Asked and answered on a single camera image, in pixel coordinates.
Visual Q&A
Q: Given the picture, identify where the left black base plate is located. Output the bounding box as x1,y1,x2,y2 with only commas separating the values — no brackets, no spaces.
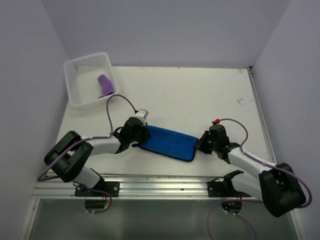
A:
74,181,120,197

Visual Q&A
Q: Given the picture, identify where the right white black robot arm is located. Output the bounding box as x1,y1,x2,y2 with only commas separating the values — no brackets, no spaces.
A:
193,123,307,217

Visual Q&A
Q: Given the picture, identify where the aluminium mounting rail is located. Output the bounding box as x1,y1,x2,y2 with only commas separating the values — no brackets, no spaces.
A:
33,174,297,200

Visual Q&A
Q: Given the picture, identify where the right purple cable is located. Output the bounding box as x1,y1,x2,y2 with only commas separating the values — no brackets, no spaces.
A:
206,118,313,240

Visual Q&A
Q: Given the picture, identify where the blue towel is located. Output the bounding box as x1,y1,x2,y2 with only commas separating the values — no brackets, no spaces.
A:
131,125,198,162

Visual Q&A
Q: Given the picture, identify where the aluminium table edge rail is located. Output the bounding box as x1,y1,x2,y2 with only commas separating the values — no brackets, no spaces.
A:
246,66,278,164

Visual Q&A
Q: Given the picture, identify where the purple towel black trim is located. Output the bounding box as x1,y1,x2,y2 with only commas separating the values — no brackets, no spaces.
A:
97,74,115,97

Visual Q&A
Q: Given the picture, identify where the white plastic basket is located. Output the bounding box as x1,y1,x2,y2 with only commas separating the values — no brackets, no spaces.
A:
63,52,121,110

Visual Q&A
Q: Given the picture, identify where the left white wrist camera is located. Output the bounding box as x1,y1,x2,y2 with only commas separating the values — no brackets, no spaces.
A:
133,109,149,125

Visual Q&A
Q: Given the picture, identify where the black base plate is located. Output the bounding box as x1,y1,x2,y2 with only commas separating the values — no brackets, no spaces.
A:
74,181,120,197
206,178,251,198

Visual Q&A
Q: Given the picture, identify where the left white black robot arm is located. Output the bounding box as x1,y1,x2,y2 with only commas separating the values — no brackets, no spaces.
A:
44,114,151,197

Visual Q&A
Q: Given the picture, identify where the purple cable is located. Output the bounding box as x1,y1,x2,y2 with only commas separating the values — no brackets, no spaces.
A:
36,94,138,215
206,118,313,240

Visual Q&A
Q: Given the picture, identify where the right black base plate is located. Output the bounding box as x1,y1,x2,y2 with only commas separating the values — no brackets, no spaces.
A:
206,178,251,198

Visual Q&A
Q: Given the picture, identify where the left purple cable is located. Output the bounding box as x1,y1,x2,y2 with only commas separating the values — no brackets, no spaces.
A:
36,94,138,215

